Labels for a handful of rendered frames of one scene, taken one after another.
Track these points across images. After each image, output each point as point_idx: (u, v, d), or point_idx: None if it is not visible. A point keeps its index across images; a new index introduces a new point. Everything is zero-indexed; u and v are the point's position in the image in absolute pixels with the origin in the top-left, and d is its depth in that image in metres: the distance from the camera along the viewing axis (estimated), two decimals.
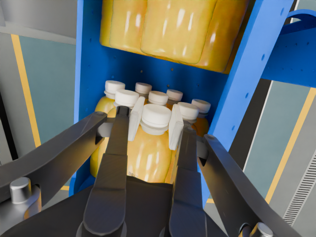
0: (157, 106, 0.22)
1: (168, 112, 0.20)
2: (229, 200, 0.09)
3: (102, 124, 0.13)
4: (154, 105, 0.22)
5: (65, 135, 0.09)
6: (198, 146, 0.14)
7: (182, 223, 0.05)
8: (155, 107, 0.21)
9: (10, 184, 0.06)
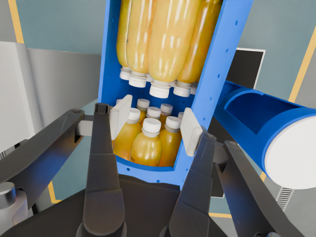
0: None
1: None
2: (244, 208, 0.08)
3: (78, 122, 0.13)
4: None
5: (43, 135, 0.09)
6: (219, 153, 0.13)
7: (183, 223, 0.05)
8: None
9: None
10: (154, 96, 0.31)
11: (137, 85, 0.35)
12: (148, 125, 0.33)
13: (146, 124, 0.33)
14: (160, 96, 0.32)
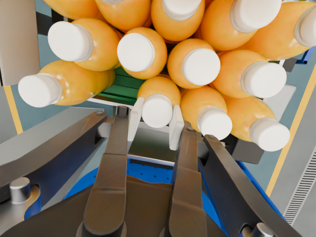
0: (64, 32, 0.17)
1: (78, 51, 0.17)
2: (230, 200, 0.09)
3: (101, 124, 0.13)
4: (60, 28, 0.16)
5: (65, 135, 0.09)
6: (199, 146, 0.14)
7: (182, 223, 0.05)
8: (62, 38, 0.17)
9: (9, 184, 0.06)
10: (148, 105, 0.19)
11: None
12: None
13: None
14: (160, 109, 0.19)
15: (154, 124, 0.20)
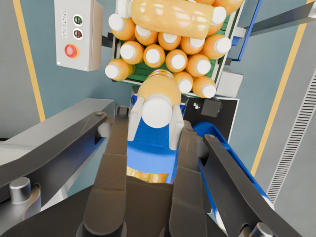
0: (126, 48, 0.45)
1: (131, 55, 0.45)
2: (230, 200, 0.09)
3: (101, 124, 0.13)
4: (125, 47, 0.45)
5: (65, 135, 0.09)
6: (199, 146, 0.14)
7: (182, 223, 0.05)
8: (125, 50, 0.45)
9: (9, 184, 0.06)
10: (148, 106, 0.19)
11: None
12: None
13: None
14: (160, 110, 0.19)
15: (154, 124, 0.20)
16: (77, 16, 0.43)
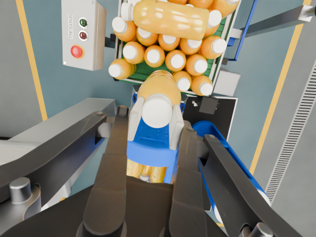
0: (129, 49, 0.48)
1: (133, 55, 0.48)
2: (230, 200, 0.09)
3: (101, 124, 0.13)
4: (128, 48, 0.48)
5: (65, 135, 0.09)
6: (199, 146, 0.14)
7: (182, 223, 0.05)
8: (128, 51, 0.48)
9: (9, 184, 0.06)
10: (148, 105, 0.19)
11: None
12: None
13: None
14: (160, 110, 0.19)
15: (154, 124, 0.20)
16: (82, 19, 0.46)
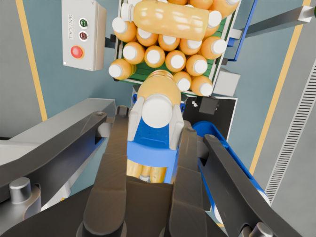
0: (129, 49, 0.48)
1: (133, 56, 0.49)
2: (230, 200, 0.09)
3: (101, 124, 0.13)
4: (128, 48, 0.48)
5: (65, 135, 0.09)
6: (199, 146, 0.14)
7: (182, 223, 0.05)
8: (128, 51, 0.48)
9: (9, 184, 0.06)
10: (148, 105, 0.19)
11: None
12: None
13: None
14: (160, 110, 0.19)
15: (154, 124, 0.20)
16: (82, 19, 0.46)
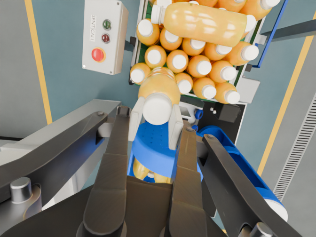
0: (154, 53, 0.45)
1: (158, 60, 0.46)
2: (229, 200, 0.09)
3: (102, 124, 0.13)
4: (153, 52, 0.45)
5: (66, 135, 0.09)
6: (198, 146, 0.14)
7: (182, 223, 0.05)
8: (153, 55, 0.45)
9: (10, 184, 0.06)
10: (181, 83, 0.48)
11: (158, 97, 0.20)
12: None
13: None
14: (186, 85, 0.48)
15: (183, 91, 0.49)
16: (106, 21, 0.44)
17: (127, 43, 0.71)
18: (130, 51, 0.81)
